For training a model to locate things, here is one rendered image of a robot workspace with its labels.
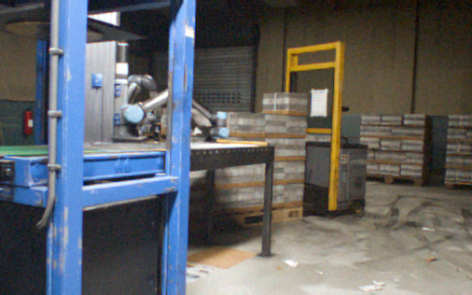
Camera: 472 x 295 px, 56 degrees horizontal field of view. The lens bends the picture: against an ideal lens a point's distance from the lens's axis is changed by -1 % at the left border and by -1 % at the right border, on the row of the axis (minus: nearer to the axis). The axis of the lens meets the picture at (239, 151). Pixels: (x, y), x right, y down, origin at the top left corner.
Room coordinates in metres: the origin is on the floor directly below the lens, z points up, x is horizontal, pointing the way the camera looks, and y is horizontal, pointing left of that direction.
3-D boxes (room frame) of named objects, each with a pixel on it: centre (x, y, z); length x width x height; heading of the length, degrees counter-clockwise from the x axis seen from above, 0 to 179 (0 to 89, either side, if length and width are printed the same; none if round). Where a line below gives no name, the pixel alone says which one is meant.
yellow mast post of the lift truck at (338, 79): (4.74, -1.00, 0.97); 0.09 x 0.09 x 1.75; 41
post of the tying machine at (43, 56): (2.37, 1.03, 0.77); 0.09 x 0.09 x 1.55; 61
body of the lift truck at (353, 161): (5.23, -1.07, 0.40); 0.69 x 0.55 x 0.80; 41
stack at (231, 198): (4.24, 0.09, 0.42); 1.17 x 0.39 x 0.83; 131
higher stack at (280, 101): (4.71, -0.46, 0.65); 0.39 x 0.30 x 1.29; 41
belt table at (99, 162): (1.90, 0.79, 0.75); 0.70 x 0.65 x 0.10; 151
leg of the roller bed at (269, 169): (3.24, -0.22, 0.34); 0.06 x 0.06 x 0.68; 61
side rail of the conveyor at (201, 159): (2.67, 0.08, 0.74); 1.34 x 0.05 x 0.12; 151
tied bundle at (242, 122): (4.32, 0.00, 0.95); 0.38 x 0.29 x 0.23; 41
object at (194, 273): (2.75, 0.32, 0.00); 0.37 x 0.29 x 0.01; 151
